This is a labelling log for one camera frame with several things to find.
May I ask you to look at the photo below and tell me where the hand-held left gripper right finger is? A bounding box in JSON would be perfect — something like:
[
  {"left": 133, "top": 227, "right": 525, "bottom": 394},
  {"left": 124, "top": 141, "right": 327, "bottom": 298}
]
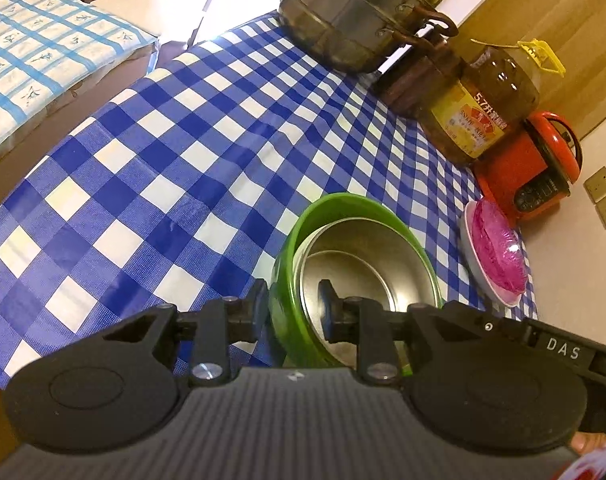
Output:
[{"left": 317, "top": 280, "right": 456, "bottom": 385}]

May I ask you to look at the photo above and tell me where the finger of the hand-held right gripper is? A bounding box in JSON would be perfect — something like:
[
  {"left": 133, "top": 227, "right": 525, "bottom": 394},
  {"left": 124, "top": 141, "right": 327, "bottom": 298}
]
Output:
[{"left": 440, "top": 300, "right": 539, "bottom": 356}]

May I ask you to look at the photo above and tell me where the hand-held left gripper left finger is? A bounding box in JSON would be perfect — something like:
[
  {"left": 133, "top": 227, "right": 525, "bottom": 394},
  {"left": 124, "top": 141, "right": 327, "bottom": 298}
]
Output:
[{"left": 103, "top": 280, "right": 270, "bottom": 386}]

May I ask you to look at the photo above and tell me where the green bowl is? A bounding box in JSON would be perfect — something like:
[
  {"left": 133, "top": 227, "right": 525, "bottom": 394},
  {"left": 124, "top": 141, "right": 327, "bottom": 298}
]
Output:
[{"left": 268, "top": 192, "right": 444, "bottom": 376}]

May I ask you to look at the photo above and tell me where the pink glass bowl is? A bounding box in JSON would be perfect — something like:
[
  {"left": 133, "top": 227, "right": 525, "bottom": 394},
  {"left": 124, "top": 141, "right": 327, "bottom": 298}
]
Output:
[
  {"left": 470, "top": 201, "right": 526, "bottom": 293},
  {"left": 478, "top": 202, "right": 530, "bottom": 295}
]

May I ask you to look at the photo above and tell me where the steel bowl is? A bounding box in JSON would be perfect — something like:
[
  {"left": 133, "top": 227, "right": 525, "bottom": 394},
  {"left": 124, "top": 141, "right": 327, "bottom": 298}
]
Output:
[{"left": 292, "top": 217, "right": 441, "bottom": 361}]

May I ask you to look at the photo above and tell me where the white plate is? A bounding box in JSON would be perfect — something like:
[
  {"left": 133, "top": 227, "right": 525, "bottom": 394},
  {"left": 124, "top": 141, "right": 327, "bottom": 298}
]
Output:
[{"left": 464, "top": 199, "right": 531, "bottom": 307}]

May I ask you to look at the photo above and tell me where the red white printed cloth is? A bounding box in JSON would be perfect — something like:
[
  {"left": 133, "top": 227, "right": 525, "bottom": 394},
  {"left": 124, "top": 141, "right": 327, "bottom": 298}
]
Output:
[{"left": 550, "top": 432, "right": 606, "bottom": 480}]

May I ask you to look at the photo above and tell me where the orange rice cooker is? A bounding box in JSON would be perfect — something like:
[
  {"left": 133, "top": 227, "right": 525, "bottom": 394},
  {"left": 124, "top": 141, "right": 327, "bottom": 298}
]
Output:
[{"left": 473, "top": 111, "right": 583, "bottom": 222}]

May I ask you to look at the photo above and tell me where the blue checked tablecloth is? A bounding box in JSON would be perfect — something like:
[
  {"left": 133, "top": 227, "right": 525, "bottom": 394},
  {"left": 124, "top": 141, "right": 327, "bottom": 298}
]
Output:
[{"left": 0, "top": 10, "right": 539, "bottom": 391}]

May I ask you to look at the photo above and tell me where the cooking oil bottle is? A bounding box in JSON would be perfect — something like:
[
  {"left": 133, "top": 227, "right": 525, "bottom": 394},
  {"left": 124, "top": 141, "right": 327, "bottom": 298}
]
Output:
[{"left": 415, "top": 37, "right": 566, "bottom": 167}]

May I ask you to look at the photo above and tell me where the steel steamer pot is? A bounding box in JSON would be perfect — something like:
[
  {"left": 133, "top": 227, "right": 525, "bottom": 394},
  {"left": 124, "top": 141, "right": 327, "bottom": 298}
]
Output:
[{"left": 278, "top": 0, "right": 459, "bottom": 75}]

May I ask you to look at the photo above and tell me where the white table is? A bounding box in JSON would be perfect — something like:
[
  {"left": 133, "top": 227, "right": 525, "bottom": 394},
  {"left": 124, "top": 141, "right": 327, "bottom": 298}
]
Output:
[{"left": 90, "top": 0, "right": 209, "bottom": 43}]

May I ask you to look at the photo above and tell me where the bed with blue quilt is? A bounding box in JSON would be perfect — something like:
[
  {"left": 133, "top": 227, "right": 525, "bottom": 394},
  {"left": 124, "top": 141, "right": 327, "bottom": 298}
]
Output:
[{"left": 0, "top": 0, "right": 161, "bottom": 161}]

